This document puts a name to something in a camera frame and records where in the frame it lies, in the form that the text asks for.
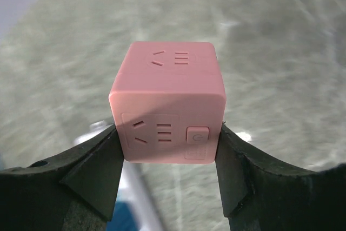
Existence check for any pink cube plug adapter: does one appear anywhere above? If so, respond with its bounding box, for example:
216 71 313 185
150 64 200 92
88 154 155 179
109 41 227 164

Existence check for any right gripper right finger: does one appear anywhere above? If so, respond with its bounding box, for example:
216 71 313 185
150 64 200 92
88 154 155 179
215 126 345 231

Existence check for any blue cube plug adapter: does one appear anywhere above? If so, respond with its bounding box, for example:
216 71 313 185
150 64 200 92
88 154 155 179
106 200 140 231

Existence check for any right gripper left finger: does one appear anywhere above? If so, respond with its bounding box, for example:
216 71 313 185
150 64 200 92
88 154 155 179
1 126 124 230

